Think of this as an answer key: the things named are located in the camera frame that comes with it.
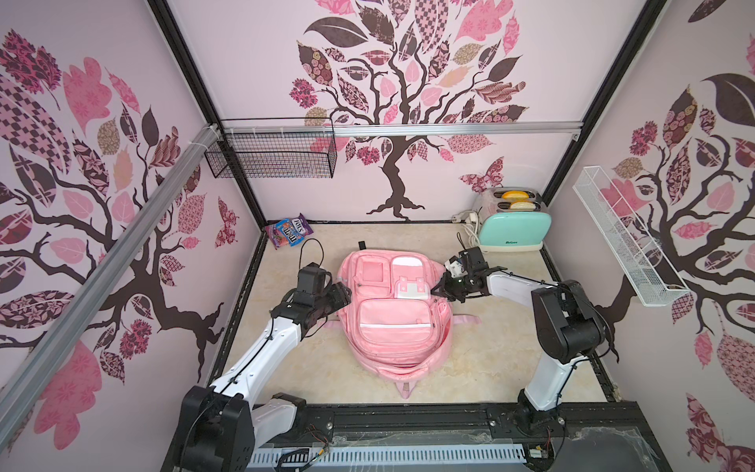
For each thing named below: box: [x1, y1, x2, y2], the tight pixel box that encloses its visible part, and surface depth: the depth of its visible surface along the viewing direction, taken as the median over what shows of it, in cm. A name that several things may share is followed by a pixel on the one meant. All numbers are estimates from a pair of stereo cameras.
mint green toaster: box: [473, 186, 553, 252], surface depth 105 cm
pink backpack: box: [325, 250, 482, 400], surface depth 87 cm
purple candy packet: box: [290, 212, 315, 237], surface depth 120 cm
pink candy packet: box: [264, 224, 290, 250], surface depth 116 cm
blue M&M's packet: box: [275, 218, 306, 248], surface depth 116 cm
